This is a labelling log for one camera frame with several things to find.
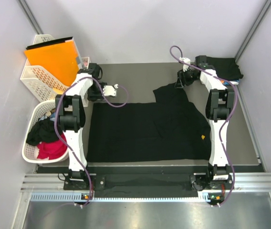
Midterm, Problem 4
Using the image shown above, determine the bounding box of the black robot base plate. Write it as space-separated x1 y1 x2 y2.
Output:
63 166 236 198

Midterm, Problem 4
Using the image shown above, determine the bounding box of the orange folder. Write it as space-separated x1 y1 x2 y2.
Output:
24 38 84 86

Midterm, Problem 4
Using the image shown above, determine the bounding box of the aluminium frame rail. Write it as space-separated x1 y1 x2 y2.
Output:
21 173 271 203

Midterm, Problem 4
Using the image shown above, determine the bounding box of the black t shirt flower print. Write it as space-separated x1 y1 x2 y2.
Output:
87 84 211 163

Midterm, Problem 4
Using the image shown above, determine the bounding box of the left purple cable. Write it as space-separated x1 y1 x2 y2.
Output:
54 77 130 207

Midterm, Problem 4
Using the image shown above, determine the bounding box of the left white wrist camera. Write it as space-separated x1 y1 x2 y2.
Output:
102 84 119 97

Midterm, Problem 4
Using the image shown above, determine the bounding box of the blue garment in basket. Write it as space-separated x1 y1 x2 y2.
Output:
39 108 56 122

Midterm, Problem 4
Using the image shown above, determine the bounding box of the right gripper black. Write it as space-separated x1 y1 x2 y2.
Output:
174 68 198 89

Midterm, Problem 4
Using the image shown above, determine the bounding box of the folded black t shirt stack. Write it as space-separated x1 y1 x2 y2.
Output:
207 57 243 85

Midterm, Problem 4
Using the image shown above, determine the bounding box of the black garment in basket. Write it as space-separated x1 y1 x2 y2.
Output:
26 119 59 146

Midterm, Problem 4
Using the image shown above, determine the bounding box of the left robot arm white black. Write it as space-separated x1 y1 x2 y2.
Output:
55 63 103 191

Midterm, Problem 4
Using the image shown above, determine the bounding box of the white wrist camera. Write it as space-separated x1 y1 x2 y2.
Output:
179 57 191 72
102 84 119 97

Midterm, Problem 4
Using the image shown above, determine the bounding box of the red garment in basket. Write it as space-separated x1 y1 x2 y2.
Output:
37 139 67 160

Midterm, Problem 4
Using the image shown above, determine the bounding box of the purple cable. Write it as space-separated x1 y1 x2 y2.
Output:
54 77 130 207
169 45 238 208

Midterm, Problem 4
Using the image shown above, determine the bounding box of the black folder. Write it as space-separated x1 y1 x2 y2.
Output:
26 37 73 50

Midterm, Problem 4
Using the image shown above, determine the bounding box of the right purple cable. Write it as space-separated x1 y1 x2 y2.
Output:
169 45 238 208

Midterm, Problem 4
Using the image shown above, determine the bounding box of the white oval laundry basket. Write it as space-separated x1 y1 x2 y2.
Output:
22 100 68 164

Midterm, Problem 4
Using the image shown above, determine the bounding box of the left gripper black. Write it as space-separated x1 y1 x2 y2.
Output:
87 83 108 102

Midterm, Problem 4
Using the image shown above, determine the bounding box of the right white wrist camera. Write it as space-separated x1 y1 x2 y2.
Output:
179 57 191 72

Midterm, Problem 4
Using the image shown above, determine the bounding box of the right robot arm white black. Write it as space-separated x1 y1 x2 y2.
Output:
177 56 236 190

